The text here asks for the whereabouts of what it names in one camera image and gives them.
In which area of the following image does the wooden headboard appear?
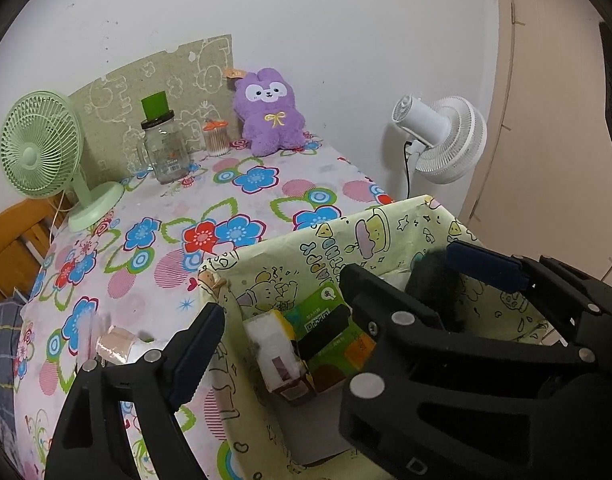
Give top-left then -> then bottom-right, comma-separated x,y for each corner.
0,199 -> 66,301

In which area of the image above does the clear face mask pack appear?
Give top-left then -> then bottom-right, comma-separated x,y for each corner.
73,312 -> 111,361

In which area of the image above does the white standing fan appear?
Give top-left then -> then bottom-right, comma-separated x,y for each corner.
391,92 -> 488,186

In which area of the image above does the green patterned board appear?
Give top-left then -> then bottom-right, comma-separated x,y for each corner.
68,34 -> 237,181

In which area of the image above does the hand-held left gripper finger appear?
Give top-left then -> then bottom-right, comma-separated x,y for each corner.
44,302 -> 227,480

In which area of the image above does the glass jar with green lid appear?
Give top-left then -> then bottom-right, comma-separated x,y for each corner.
136,91 -> 191,184

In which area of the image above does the purple plush bunny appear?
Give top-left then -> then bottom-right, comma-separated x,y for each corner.
225,66 -> 307,157

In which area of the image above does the yellow cartoon tissue pack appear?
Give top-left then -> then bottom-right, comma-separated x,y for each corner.
243,309 -> 311,403

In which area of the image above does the white fan cord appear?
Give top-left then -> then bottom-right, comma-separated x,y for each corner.
50,195 -> 71,233

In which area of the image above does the beige cloth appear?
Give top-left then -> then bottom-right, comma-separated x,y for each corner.
96,326 -> 136,363

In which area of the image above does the cotton swab jar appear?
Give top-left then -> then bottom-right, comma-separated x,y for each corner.
202,119 -> 231,157

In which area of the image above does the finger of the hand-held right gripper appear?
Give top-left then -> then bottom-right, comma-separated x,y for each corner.
338,262 -> 599,411
446,240 -> 612,321

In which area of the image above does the beige door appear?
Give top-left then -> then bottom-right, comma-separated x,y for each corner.
458,0 -> 612,281

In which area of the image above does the black fan cable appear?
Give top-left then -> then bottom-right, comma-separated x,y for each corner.
402,141 -> 421,201

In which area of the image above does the yellow-green cartoon print box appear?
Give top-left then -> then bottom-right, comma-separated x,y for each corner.
198,194 -> 562,480

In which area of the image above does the floral tablecloth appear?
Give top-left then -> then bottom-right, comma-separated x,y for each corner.
13,132 -> 397,480

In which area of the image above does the green desk fan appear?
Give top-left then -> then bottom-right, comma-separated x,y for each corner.
0,90 -> 125,233

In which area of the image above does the green orange snack box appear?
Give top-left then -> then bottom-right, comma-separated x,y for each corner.
285,287 -> 377,396

